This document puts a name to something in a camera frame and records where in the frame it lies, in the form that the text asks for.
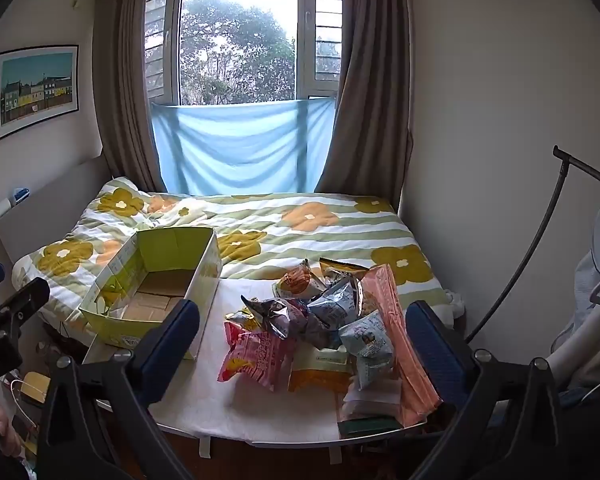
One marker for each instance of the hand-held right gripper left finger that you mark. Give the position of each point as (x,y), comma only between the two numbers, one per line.
(172,340)

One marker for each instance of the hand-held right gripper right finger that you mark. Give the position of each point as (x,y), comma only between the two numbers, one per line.
(435,340)

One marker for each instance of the green cardboard box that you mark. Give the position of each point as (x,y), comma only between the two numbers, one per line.
(152,285)

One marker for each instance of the light blue snack packet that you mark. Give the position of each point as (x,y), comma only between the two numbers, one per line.
(367,345)

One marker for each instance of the small gold snack packet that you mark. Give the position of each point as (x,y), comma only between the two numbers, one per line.
(239,319)

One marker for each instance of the pink snack packet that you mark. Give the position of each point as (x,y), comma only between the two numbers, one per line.
(252,355)

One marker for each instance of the clear plastic snack packet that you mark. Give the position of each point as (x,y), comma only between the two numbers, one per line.
(372,396)

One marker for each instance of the dark silver snack packet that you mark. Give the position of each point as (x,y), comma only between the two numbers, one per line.
(282,317)

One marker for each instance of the person's left hand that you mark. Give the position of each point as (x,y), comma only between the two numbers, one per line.
(2,425)

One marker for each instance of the pink floral cloth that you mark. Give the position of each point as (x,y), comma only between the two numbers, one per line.
(402,340)

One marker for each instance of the white crumpled cloth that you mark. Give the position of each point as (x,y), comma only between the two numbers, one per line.
(456,304)

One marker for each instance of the brown cardboard piece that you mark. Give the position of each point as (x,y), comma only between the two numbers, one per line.
(36,387)

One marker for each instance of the small white object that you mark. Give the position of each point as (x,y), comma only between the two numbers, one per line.
(2,207)

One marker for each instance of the small blue object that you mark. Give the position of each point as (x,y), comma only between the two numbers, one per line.
(20,194)

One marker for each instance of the grey headboard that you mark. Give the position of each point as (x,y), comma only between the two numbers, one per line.
(50,200)

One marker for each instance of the silver blue snack packet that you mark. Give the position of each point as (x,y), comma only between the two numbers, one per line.
(335,305)

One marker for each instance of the dark green snack packet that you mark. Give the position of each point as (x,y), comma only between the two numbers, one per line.
(370,426)

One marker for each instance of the brown gold snack packet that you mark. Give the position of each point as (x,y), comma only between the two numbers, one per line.
(342,267)

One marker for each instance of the orange translucent snack packet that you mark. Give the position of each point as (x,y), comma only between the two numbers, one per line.
(297,281)

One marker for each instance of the light blue garment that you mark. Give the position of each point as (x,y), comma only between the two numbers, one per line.
(587,300)

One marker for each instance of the flower printed blanket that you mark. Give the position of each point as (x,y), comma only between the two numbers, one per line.
(300,230)

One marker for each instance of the black curved stand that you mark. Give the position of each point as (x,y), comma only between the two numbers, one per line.
(555,200)

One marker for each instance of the light blue cloth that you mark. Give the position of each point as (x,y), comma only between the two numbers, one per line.
(245,145)

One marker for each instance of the brown curtain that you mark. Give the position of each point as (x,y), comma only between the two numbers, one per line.
(370,110)
(122,85)

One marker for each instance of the window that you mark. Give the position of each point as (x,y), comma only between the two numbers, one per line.
(240,35)

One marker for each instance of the framed wall picture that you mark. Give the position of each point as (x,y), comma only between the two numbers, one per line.
(35,90)

